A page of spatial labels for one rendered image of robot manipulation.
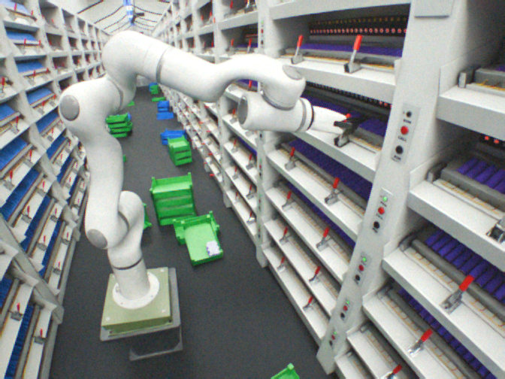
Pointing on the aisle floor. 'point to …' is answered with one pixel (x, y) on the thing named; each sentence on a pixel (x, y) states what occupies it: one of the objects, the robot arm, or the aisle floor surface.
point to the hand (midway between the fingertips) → (348, 121)
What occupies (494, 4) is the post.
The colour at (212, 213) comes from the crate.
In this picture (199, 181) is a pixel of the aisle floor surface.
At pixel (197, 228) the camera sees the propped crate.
